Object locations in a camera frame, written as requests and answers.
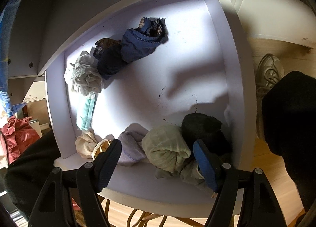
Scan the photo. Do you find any grey white crumpled cloth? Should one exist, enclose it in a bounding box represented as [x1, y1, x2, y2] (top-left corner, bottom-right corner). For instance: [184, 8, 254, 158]
[64, 50, 103, 96]

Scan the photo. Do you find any lavender rolled cloth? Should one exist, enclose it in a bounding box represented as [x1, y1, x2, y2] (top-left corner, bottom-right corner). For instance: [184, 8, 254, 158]
[118, 123, 148, 167]

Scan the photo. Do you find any light green knit cloth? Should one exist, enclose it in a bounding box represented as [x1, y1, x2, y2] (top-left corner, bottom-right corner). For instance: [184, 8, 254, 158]
[141, 124, 191, 173]

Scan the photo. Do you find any teal cloth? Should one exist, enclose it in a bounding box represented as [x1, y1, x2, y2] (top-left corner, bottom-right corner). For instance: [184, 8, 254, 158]
[76, 93, 97, 130]

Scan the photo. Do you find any white sneaker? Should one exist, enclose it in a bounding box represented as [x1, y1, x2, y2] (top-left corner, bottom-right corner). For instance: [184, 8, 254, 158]
[255, 54, 285, 140]

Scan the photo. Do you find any beige stocking cloth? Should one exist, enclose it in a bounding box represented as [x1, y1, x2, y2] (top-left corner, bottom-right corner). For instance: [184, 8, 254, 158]
[75, 130, 98, 159]

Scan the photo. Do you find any black sock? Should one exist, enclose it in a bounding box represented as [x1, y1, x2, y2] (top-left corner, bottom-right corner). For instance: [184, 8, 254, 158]
[181, 112, 232, 164]

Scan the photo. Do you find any dark lace garment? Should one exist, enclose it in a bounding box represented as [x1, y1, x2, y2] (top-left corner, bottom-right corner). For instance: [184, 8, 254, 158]
[93, 38, 128, 80]

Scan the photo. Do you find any navy blue garment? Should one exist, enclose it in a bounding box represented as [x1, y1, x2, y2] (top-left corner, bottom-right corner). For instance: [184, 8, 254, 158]
[120, 17, 168, 63]

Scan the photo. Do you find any red bag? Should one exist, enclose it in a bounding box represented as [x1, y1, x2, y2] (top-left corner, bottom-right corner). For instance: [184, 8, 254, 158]
[1, 116, 40, 164]

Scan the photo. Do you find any pale blue grey cloth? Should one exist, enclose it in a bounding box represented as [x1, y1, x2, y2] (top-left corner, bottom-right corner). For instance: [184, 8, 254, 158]
[155, 161, 215, 198]

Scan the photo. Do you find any white foam drawer box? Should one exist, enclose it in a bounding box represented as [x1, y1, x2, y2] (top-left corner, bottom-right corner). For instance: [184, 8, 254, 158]
[44, 0, 258, 219]

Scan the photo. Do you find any cream yellow cloth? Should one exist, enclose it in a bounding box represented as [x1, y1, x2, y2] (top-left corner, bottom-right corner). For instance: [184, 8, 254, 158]
[91, 139, 112, 160]

